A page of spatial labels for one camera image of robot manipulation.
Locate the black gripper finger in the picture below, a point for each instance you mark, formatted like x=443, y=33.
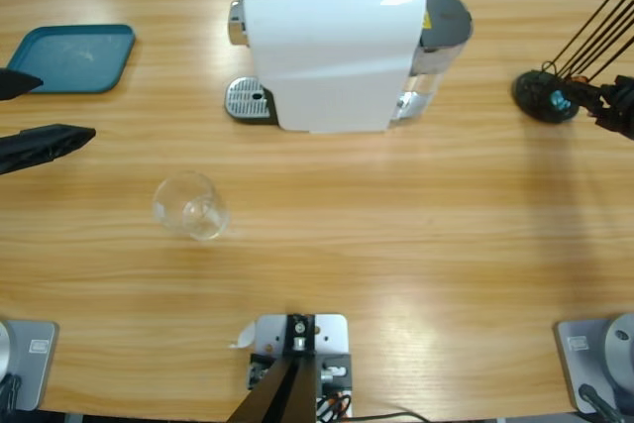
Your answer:
x=619, y=88
x=44, y=143
x=17, y=83
x=619, y=123

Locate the orange coffee capsule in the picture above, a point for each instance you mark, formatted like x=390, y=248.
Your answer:
x=578, y=78

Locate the clear drinking glass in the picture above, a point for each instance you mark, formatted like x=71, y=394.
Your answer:
x=203, y=220

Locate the blue coffee capsule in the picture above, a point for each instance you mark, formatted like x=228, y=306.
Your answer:
x=560, y=101

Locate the white capsule coffee machine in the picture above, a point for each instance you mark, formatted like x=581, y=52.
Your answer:
x=327, y=56

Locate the teal plastic tray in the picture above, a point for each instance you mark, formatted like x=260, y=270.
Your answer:
x=74, y=56

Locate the black capsule holder with rods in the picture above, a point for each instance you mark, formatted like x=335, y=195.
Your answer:
x=535, y=96

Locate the clear water tank black lid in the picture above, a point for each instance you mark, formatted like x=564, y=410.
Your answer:
x=446, y=17

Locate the white paper tag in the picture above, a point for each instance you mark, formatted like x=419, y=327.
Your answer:
x=245, y=336

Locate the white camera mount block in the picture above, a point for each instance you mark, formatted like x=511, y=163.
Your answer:
x=332, y=339

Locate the black camera post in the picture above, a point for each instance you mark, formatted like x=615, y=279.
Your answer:
x=292, y=393

